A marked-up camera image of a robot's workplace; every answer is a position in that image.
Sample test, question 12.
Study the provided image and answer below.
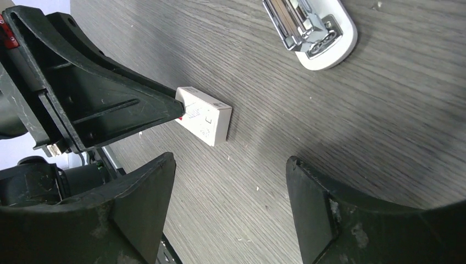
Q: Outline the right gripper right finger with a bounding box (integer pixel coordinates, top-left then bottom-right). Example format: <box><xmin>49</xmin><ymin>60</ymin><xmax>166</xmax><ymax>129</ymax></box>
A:
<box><xmin>286</xmin><ymin>156</ymin><xmax>465</xmax><ymax>263</ymax></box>

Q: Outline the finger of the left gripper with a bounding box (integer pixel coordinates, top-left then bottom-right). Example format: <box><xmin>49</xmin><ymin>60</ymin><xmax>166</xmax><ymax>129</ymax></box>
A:
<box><xmin>1</xmin><ymin>5</ymin><xmax>185</xmax><ymax>153</ymax></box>

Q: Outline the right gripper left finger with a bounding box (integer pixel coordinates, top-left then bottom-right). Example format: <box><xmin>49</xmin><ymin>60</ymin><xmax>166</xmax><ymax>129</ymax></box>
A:
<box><xmin>1</xmin><ymin>152</ymin><xmax>176</xmax><ymax>263</ymax></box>

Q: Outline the white staple box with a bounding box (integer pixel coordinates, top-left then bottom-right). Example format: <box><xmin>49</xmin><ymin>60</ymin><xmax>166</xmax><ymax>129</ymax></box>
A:
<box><xmin>175</xmin><ymin>86</ymin><xmax>232</xmax><ymax>147</ymax></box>

